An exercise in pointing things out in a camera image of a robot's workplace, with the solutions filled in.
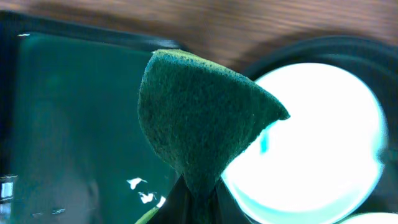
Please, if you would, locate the light green plate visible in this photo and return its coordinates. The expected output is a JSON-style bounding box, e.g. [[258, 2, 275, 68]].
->
[[340, 212, 398, 224], [223, 63, 388, 223]]

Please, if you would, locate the round black tray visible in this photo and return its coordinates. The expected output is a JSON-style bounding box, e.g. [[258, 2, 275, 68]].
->
[[243, 36, 397, 215]]

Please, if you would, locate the black rectangular tray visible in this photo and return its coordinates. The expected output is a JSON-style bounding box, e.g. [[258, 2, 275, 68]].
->
[[1, 10, 180, 223]]

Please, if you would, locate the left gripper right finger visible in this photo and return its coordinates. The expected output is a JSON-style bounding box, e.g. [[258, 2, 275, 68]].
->
[[216, 179, 252, 224]]

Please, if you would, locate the green sponge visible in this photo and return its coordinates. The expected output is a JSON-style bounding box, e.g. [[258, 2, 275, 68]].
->
[[137, 50, 289, 198]]

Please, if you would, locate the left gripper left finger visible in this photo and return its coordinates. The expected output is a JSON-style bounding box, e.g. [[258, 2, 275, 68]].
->
[[147, 175, 193, 224]]

